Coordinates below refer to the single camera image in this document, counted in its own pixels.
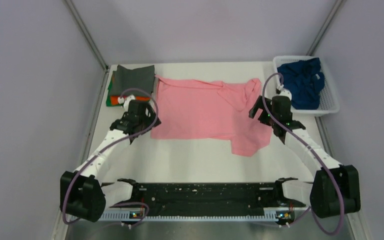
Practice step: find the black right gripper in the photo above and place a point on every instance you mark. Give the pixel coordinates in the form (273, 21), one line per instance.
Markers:
(258, 104)

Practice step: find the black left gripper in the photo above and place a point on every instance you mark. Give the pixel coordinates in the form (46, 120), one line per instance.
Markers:
(150, 118)

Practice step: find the pink t shirt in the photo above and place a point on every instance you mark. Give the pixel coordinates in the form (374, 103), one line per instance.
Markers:
(193, 109)

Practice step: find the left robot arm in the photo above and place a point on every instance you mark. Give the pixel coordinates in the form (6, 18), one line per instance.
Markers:
(82, 191)

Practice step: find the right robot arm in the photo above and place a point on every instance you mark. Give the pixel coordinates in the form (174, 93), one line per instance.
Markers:
(335, 188)

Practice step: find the orange folded t shirt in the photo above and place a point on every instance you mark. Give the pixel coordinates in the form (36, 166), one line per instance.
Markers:
(139, 96)

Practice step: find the grey folded t shirt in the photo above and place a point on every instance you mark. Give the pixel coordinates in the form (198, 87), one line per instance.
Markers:
(139, 78)

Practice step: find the blue t shirt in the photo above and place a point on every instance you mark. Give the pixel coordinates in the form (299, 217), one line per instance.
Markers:
(305, 80)

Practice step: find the green folded t shirt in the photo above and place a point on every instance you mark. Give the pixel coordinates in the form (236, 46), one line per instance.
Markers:
(112, 95)

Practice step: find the white plastic basket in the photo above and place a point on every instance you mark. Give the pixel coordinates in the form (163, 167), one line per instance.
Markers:
(328, 96)

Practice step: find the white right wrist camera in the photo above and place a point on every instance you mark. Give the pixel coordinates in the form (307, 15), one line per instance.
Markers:
(282, 91)

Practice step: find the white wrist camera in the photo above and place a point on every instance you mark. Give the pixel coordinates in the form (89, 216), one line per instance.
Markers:
(282, 91)
(125, 101)

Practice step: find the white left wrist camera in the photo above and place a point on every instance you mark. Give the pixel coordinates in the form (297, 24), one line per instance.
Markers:
(125, 101)

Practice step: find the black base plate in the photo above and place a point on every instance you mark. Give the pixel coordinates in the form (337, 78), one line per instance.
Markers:
(209, 199)

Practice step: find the left aluminium frame post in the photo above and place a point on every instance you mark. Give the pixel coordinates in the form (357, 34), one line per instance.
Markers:
(85, 33)

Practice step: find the aluminium frame post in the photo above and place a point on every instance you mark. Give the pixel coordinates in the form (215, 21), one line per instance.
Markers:
(337, 6)
(85, 33)

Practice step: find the white cable duct rail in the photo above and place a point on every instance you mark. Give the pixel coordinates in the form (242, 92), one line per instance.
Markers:
(127, 216)

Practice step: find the right aluminium frame post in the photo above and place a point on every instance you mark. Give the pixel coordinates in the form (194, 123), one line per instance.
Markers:
(337, 6)

